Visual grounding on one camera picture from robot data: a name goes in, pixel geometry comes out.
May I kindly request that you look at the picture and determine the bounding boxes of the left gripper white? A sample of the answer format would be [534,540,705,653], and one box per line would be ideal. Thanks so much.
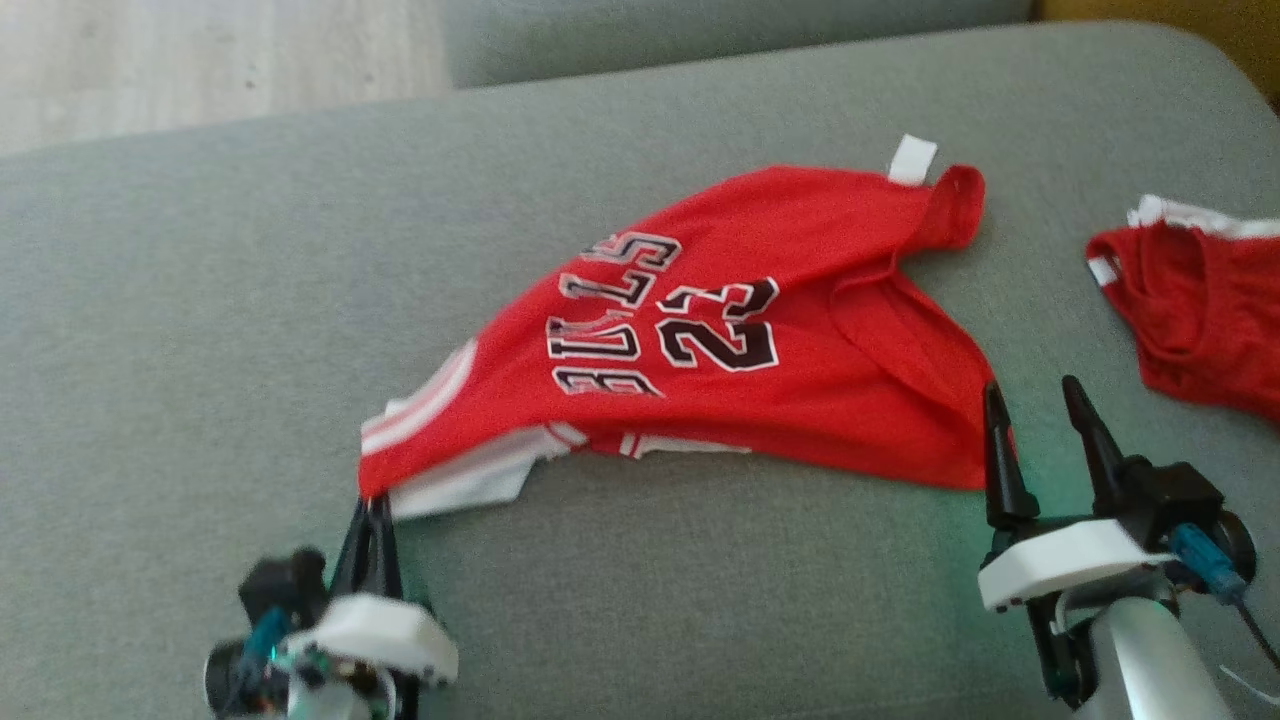
[280,497,459,691]

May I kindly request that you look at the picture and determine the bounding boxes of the small grey sofa cushion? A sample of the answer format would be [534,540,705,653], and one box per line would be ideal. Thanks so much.
[440,0,1036,91]

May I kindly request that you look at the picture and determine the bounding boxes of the red Bulls 23 jersey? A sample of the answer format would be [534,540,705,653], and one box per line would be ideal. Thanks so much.
[358,133,1016,521]

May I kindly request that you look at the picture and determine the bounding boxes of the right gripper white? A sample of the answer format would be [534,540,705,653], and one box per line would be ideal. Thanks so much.
[978,375,1173,706]

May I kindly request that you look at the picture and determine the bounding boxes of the large grey sofa seat cushion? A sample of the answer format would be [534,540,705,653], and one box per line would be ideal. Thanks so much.
[0,20,1280,720]

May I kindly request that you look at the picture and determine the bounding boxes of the red shorts with white waistband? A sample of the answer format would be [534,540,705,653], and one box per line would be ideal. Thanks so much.
[1085,193,1280,426]

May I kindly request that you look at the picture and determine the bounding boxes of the left black cable teal plug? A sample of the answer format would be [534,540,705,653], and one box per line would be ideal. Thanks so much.
[240,605,293,691]

